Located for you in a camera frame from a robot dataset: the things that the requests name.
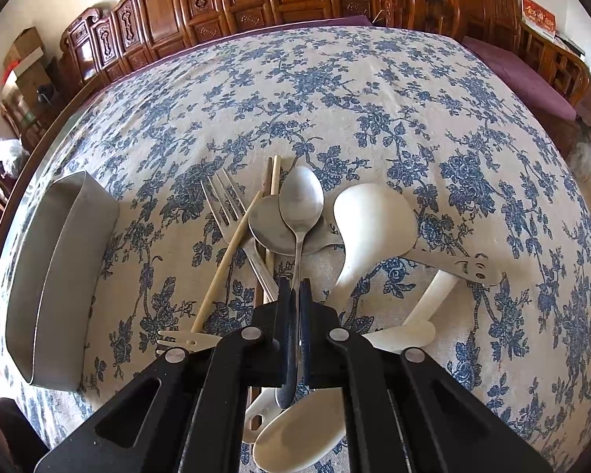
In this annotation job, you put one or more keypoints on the dark wooden chopstick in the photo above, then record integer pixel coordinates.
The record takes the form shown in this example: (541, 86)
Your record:
(267, 172)

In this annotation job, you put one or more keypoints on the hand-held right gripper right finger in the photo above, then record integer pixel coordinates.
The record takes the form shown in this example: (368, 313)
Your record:
(305, 335)

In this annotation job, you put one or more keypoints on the red wall sign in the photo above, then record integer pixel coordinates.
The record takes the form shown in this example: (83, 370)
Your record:
(539, 15)

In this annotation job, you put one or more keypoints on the white slotted plastic utensil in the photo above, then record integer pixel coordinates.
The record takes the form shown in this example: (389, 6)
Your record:
(256, 419)

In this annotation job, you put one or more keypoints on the small carved wooden chair back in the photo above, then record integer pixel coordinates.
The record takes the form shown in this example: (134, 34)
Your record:
(108, 44)

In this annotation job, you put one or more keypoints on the grey metal tray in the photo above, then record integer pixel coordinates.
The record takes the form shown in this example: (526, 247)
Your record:
(64, 256)

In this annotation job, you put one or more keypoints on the metal fork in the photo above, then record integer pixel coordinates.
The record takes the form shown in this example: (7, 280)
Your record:
(224, 207)

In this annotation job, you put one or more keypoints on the white cardboard box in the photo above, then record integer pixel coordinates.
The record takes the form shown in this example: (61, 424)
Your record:
(22, 79)

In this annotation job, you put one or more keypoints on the person's dark clothing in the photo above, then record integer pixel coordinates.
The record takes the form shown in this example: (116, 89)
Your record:
(5, 438)

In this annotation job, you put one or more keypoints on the blue floral tablecloth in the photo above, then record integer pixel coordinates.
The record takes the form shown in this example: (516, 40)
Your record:
(374, 108)

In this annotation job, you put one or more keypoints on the long metal spoon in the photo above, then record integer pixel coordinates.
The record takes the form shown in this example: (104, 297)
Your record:
(301, 202)

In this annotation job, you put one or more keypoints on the slatted wooden chair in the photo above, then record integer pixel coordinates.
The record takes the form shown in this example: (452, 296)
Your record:
(556, 69)

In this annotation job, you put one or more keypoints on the round metal spoon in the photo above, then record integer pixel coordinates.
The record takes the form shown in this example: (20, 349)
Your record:
(268, 231)

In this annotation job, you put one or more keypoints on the white plastic soup spoon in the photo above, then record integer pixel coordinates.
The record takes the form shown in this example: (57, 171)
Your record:
(295, 433)

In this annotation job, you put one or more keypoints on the wooden armchair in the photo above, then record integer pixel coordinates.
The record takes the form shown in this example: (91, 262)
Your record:
(413, 5)

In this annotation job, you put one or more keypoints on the large white rice paddle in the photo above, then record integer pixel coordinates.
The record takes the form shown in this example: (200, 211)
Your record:
(374, 221)

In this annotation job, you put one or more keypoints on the brown cardboard box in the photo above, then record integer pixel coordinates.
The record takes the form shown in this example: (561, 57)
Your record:
(24, 47)

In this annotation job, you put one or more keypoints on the small white plastic fork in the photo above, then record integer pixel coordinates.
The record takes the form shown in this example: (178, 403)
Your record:
(197, 341)

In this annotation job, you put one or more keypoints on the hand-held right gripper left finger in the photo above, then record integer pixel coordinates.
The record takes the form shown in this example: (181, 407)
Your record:
(286, 335)

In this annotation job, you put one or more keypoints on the white plastic bag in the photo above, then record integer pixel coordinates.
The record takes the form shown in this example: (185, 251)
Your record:
(7, 155)

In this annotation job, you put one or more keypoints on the grey round object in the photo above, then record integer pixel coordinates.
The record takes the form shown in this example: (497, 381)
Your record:
(582, 152)

